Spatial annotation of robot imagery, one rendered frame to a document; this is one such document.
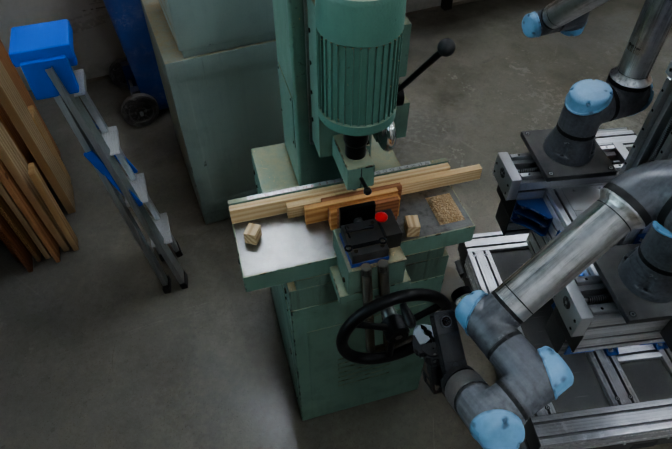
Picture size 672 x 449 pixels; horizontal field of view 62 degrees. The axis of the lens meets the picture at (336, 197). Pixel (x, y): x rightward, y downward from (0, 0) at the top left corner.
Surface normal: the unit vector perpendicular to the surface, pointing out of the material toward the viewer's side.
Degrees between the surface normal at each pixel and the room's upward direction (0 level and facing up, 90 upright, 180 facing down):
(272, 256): 0
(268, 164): 0
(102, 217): 0
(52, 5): 90
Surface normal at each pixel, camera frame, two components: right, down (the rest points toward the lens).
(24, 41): 0.00, -0.70
